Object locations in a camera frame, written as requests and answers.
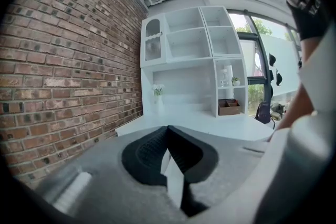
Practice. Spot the brown wooden organizer box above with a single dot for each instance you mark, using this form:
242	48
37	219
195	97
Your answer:
229	108

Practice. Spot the clear glass bottle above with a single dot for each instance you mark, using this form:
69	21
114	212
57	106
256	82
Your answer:
225	77

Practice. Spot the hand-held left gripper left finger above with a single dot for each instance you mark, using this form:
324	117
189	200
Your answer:
110	173

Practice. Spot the small potted plant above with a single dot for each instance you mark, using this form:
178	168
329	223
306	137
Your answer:
236	81

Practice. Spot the black-framed window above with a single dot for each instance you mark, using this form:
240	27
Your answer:
260	42

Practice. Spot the small green tree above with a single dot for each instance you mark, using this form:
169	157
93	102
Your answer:
258	26

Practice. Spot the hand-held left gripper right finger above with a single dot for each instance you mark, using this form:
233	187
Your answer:
210	160

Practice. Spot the white vase with flowers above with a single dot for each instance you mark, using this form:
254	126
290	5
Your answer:
158	97

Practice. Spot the person's right forearm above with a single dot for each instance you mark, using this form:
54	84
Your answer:
296	107

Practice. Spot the dark purple backpack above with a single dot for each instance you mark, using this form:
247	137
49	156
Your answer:
263	112

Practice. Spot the white desk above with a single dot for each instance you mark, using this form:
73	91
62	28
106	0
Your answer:
210	123

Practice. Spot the white shelf unit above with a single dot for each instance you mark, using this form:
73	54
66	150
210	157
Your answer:
189	60

